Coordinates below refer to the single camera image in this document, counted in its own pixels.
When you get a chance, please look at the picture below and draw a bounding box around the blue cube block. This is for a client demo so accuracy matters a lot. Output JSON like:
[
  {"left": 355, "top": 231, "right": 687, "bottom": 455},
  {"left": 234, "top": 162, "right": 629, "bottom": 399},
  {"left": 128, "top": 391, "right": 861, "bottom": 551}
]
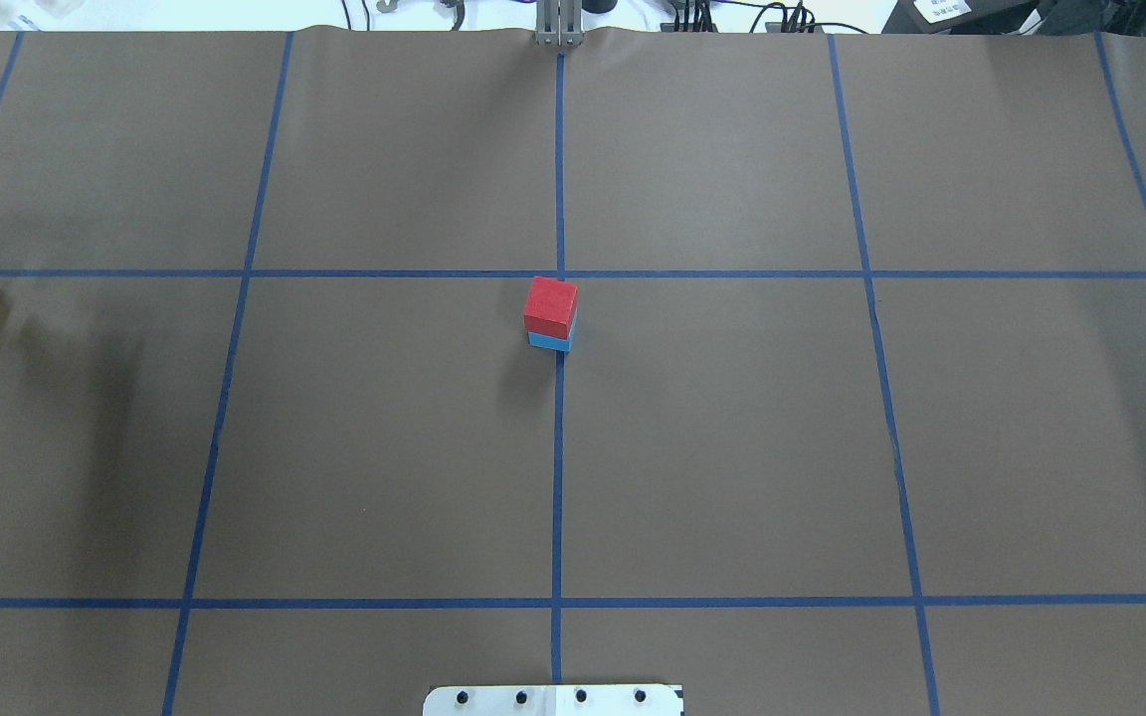
[{"left": 526, "top": 331, "right": 573, "bottom": 353}]

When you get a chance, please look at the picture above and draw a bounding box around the red cube block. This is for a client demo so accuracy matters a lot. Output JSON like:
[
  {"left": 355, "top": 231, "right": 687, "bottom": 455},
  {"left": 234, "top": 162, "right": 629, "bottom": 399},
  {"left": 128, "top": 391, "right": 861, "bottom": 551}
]
[{"left": 521, "top": 275, "right": 579, "bottom": 340}]

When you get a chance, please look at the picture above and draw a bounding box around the aluminium frame post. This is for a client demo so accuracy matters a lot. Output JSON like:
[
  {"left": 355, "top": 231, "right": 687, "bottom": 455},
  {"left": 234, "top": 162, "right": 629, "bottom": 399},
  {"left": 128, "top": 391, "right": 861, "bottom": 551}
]
[{"left": 533, "top": 0, "right": 584, "bottom": 49}]

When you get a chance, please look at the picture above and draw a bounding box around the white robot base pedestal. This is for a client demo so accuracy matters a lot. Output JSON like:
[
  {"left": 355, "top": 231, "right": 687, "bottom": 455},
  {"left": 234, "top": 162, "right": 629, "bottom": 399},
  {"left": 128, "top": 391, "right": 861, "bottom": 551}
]
[{"left": 422, "top": 683, "right": 685, "bottom": 715}]

